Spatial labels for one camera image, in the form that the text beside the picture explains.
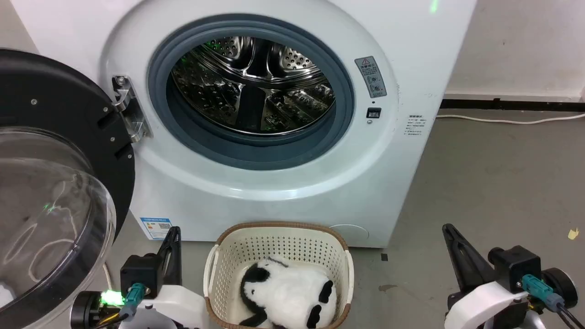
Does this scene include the teal plug gripper cable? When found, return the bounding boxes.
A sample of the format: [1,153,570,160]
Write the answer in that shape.
[521,274,585,329]
[94,282,148,329]

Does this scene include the white floor cable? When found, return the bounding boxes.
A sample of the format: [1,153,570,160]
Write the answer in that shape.
[436,112,585,125]

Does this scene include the metal door hinge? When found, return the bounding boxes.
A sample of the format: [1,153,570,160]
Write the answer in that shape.
[112,75,151,143]

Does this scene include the steel washer drum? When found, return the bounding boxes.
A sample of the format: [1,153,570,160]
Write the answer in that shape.
[171,37,336,136]

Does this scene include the blue energy label sticker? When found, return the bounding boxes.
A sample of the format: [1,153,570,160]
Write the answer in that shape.
[140,218,173,241]

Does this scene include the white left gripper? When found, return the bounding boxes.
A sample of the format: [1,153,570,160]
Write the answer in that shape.
[101,226,210,329]

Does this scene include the grey warning sticker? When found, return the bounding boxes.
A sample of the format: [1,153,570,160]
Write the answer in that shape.
[355,56,388,99]

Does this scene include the teal plug right gripper cable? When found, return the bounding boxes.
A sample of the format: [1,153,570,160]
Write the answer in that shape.
[521,274,585,329]

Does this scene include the white front-load washing machine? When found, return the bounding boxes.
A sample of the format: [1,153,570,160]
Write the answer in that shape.
[10,0,478,249]

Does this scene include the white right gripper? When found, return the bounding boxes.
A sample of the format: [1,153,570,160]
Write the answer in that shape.
[441,223,533,329]

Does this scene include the teal plug left gripper cable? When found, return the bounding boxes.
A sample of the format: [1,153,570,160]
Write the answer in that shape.
[94,282,148,329]

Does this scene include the black washer door clear dome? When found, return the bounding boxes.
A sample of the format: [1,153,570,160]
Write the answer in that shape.
[0,48,136,329]

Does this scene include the round white filter cover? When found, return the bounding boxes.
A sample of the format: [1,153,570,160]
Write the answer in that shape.
[328,224,370,242]

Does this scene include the grey rubber door gasket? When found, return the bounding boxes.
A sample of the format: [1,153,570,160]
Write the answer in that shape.
[147,14,356,171]

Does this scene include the cream plastic laundry basket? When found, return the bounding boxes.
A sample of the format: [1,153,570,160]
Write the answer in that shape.
[203,222,355,329]

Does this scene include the black white panda plush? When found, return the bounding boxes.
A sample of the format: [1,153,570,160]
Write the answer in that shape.
[239,257,338,329]

